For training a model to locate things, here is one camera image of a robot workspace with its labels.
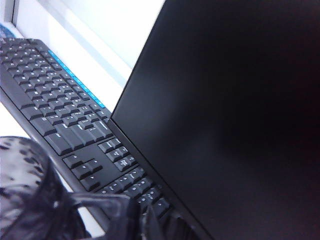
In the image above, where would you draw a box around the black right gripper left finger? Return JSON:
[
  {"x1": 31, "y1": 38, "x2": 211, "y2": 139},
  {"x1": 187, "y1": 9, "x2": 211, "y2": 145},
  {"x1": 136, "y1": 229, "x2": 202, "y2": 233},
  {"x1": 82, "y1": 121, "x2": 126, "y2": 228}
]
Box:
[{"x1": 104, "y1": 198, "x2": 145, "y2": 240}]

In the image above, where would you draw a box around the black textured glass cup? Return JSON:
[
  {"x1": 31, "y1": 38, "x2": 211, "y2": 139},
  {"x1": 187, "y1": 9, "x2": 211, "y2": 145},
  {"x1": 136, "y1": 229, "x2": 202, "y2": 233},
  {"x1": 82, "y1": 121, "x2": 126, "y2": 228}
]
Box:
[{"x1": 0, "y1": 135, "x2": 133, "y2": 240}]

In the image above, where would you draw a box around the black computer monitor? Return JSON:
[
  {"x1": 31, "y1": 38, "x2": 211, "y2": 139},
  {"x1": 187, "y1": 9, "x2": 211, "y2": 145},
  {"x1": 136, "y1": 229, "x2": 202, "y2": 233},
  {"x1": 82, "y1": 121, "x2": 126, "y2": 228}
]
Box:
[{"x1": 109, "y1": 0, "x2": 320, "y2": 240}]

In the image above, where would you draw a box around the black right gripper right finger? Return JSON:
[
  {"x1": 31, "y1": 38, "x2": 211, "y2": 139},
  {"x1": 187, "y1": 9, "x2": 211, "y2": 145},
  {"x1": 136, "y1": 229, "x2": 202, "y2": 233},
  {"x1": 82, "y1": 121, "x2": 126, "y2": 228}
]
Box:
[{"x1": 144, "y1": 211, "x2": 201, "y2": 240}]

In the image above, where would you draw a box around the black computer keyboard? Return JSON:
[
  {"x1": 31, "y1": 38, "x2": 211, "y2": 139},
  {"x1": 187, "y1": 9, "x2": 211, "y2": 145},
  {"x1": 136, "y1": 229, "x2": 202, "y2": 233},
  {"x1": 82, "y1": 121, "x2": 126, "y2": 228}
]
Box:
[{"x1": 0, "y1": 38, "x2": 201, "y2": 240}]

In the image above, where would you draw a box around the blue white patterned object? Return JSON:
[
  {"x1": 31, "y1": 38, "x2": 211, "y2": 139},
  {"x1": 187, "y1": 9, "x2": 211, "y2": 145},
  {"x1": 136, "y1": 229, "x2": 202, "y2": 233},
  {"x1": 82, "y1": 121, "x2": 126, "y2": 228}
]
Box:
[{"x1": 0, "y1": 23, "x2": 17, "y2": 40}]

